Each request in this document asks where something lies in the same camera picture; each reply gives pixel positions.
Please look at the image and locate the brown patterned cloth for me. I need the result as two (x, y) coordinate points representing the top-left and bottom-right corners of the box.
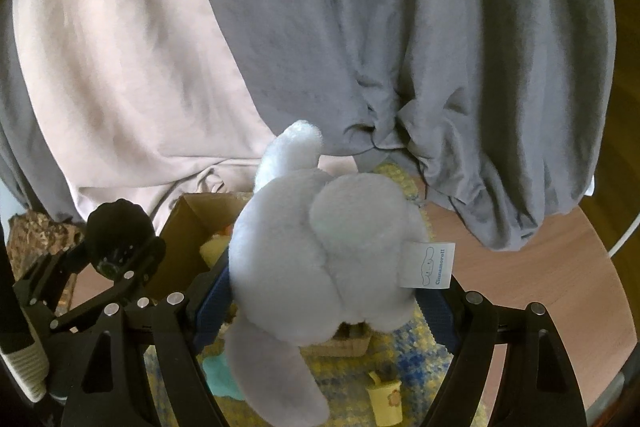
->
(9, 211), (87, 308)

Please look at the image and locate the yellow duck plush toy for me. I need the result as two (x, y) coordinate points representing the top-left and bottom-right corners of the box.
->
(199, 226), (234, 269)

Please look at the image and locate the brown cardboard box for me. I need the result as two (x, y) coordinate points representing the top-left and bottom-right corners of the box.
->
(145, 192), (372, 358)

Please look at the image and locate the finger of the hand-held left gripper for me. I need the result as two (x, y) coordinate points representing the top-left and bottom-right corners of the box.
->
(12, 246), (94, 309)
(50, 238), (168, 332)

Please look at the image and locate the yellow blue plaid mat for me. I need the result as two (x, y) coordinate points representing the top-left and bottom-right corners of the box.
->
(142, 162), (493, 427)

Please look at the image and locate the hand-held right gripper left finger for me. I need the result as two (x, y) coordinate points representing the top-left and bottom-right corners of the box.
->
(65, 257), (236, 427)

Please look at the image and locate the black toy hat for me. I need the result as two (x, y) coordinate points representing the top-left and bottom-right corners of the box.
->
(87, 201), (157, 280)

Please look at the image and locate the beige bed sheet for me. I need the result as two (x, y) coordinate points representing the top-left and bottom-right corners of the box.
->
(12, 0), (362, 228)

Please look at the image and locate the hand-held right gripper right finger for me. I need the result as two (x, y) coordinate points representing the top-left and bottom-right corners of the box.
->
(419, 277), (587, 427)

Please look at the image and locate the teal plush toy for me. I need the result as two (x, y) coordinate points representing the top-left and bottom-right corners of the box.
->
(202, 353), (242, 401)

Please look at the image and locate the grey bed sheet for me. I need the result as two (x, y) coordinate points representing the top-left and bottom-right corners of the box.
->
(0, 0), (617, 254)

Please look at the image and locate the white curved tube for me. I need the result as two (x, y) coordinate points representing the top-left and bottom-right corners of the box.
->
(606, 224), (633, 259)

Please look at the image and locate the yellow toy cup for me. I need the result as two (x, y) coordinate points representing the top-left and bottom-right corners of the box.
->
(365, 372), (406, 427)

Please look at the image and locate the white plush toy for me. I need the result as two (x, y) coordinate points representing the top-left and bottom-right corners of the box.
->
(222, 119), (458, 425)

